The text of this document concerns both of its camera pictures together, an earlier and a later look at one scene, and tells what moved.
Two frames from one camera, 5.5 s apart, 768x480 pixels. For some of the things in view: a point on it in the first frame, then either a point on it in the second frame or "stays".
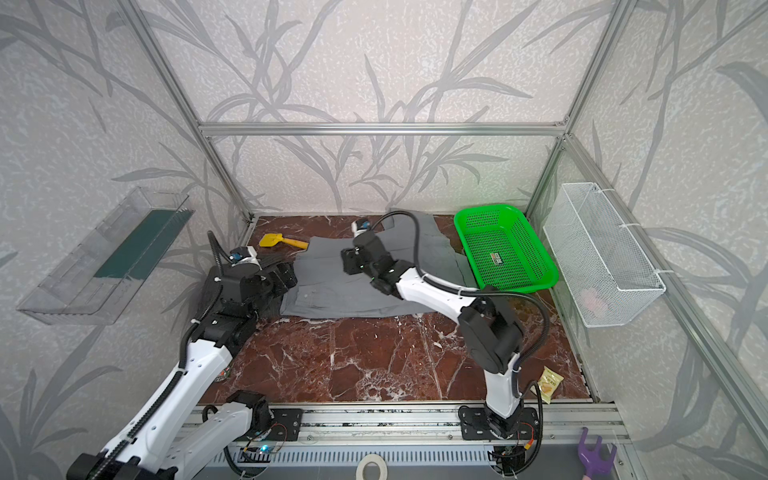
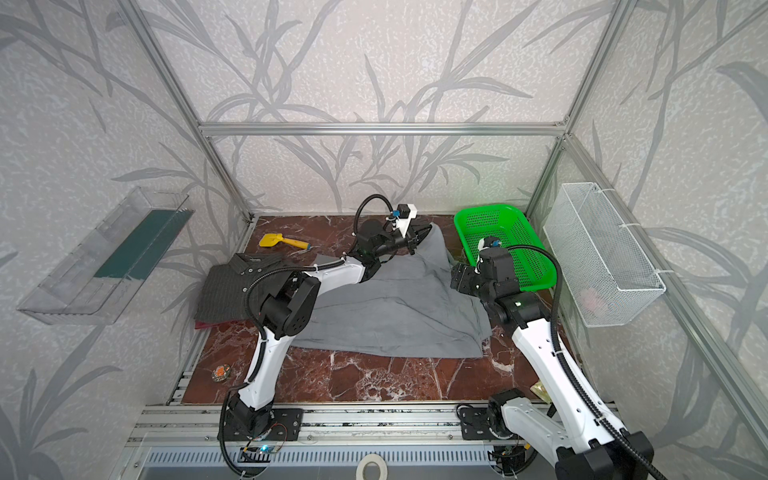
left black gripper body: (282, 277) -> (414, 238)
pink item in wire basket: (592, 302) stays
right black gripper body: (351, 260) -> (462, 278)
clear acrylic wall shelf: (94, 285) stays
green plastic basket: (502, 249) stays
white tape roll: (372, 458) stays
